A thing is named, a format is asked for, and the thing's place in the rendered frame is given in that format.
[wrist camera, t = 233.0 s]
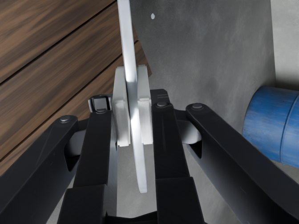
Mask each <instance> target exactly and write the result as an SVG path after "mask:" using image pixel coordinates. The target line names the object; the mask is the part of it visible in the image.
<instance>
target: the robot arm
mask: <svg viewBox="0 0 299 224"><path fill-rule="evenodd" d="M137 101H138V110H139V120H140V129H141V142H142V143H144V144H152V143H153V145H154V167H155V186H156V201H157V211H154V212H151V213H148V214H144V215H142V216H138V217H134V218H125V217H117V164H118V145H120V146H128V145H129V144H130V119H129V108H128V100H127V91H126V83H125V71H124V66H121V67H117V68H116V72H115V80H114V88H113V93H112V94H100V95H95V96H92V97H90V98H89V99H88V102H89V109H90V115H89V118H87V119H84V120H80V121H78V118H77V116H74V115H65V116H61V117H59V118H57V119H56V120H55V121H54V122H53V123H52V124H51V125H50V126H49V127H48V128H47V129H46V130H45V131H44V132H43V133H42V134H41V135H40V136H39V137H38V138H37V139H36V140H35V141H34V142H33V143H32V144H31V145H30V146H29V147H28V148H27V150H26V151H25V152H24V153H23V154H22V155H21V156H20V157H19V158H18V159H17V160H16V161H15V162H14V163H13V164H12V165H11V166H10V167H9V168H8V169H7V170H6V171H5V172H4V173H3V174H2V175H1V176H0V224H46V223H47V221H48V220H49V218H50V216H51V214H52V213H53V211H54V209H55V208H56V206H57V205H58V203H59V201H60V200H61V198H62V196H63V194H64V193H65V195H64V198H63V202H62V206H61V210H60V214H59V217H58V221H57V224H208V223H206V222H205V221H204V218H203V214H202V209H201V205H200V202H199V198H198V194H197V190H196V186H195V182H194V179H193V177H190V173H189V169H188V165H187V161H186V156H185V153H184V149H183V145H182V144H186V147H187V149H188V151H189V152H190V154H191V155H192V157H193V158H194V159H195V160H196V162H197V163H198V165H199V166H200V167H201V169H202V170H203V172H204V173H205V174H206V176H207V177H208V178H209V180H210V181H211V183H212V184H213V185H214V187H215V188H216V189H217V191H218V192H219V194H220V195H221V197H222V198H223V199H224V201H225V202H226V203H227V205H228V206H229V208H230V209H231V210H232V212H233V213H234V214H235V216H236V217H237V219H238V220H239V221H240V223H241V224H299V184H298V183H297V182H295V181H294V180H293V179H292V178H291V177H290V176H288V175H287V174H286V173H285V172H284V171H283V170H282V169H281V168H279V167H278V166H277V165H276V164H275V163H273V162H272V161H271V160H270V159H269V158H268V157H266V156H265V155H264V154H263V153H262V152H261V151H259V150H258V149H257V148H256V147H255V146H254V145H253V144H252V143H250V142H249V141H248V140H247V139H246V138H245V137H243V136H242V135H241V134H240V133H239V132H238V131H236V130H235V129H234V128H233V127H232V126H230V125H229V124H228V123H227V122H226V121H225V120H224V119H223V118H221V117H220V116H219V115H218V114H217V113H216V112H214V111H213V110H212V109H211V108H210V107H209V106H207V105H205V104H202V103H194V104H189V105H187V106H186V110H185V111H184V110H177V109H174V107H173V104H172V103H170V100H169V96H168V93H167V91H166V90H165V89H153V90H150V87H149V80H148V73H147V66H145V64H143V65H138V67H137ZM74 176H75V179H74V183H73V188H68V186H69V185H70V183H71V181H72V180H73V178H74ZM67 188H68V189H67Z"/></svg>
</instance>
